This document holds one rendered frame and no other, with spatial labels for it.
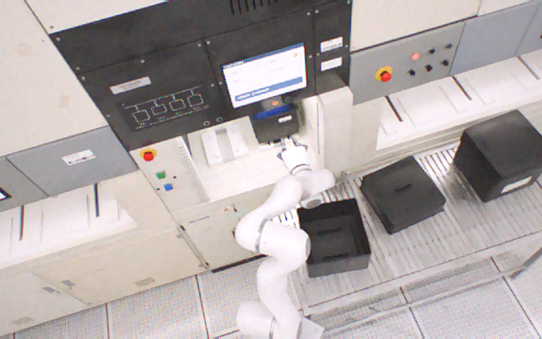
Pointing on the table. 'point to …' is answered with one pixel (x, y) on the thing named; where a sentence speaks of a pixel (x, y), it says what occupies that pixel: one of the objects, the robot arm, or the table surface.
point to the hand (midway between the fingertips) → (288, 141)
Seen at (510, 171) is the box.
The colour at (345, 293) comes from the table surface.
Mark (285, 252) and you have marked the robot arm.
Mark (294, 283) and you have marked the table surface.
